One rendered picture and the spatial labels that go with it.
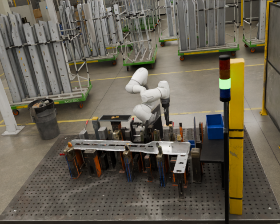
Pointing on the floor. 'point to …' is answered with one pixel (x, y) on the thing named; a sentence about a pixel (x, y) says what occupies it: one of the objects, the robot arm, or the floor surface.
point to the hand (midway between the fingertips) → (167, 121)
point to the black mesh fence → (226, 174)
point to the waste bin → (45, 118)
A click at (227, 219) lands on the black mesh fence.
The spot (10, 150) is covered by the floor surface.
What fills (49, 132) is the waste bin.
